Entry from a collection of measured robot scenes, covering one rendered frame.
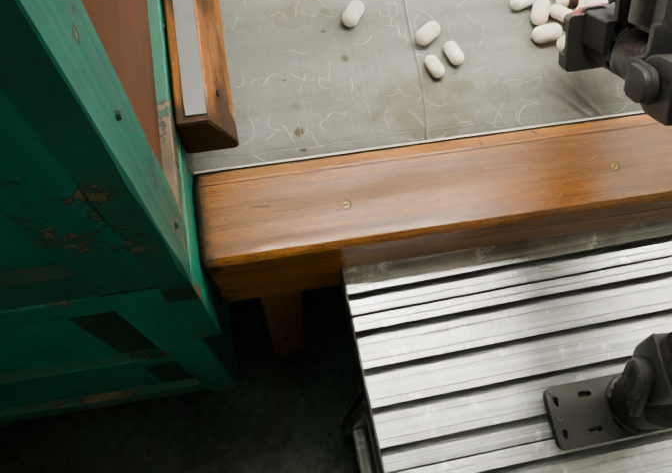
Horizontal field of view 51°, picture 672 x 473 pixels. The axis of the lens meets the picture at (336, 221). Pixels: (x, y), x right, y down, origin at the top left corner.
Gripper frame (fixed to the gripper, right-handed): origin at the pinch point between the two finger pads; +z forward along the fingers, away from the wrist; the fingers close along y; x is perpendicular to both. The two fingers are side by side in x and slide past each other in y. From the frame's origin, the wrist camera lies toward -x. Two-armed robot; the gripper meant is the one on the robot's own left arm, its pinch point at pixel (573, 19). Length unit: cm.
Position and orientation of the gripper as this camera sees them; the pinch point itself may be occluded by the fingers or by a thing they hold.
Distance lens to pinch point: 96.9
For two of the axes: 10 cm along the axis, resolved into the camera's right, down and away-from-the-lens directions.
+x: 0.9, 8.6, 5.1
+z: -1.6, -4.9, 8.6
